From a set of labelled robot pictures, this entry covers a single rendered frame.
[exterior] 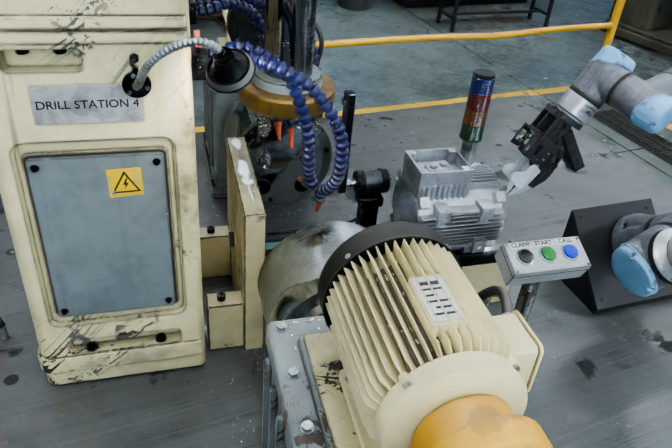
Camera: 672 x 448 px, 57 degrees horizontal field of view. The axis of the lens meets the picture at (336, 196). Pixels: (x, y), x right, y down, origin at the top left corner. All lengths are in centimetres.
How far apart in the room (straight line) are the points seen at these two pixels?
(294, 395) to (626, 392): 85
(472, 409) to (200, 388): 77
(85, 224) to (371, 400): 60
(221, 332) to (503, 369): 80
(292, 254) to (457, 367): 50
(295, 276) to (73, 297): 40
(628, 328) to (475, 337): 102
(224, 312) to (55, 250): 36
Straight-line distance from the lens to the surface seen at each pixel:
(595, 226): 165
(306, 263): 101
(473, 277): 152
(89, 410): 130
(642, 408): 147
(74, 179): 104
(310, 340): 86
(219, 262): 150
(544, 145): 135
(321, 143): 150
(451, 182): 135
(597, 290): 162
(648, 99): 131
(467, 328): 65
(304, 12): 110
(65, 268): 114
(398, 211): 148
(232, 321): 131
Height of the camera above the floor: 179
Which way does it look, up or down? 33 degrees down
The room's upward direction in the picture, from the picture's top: 5 degrees clockwise
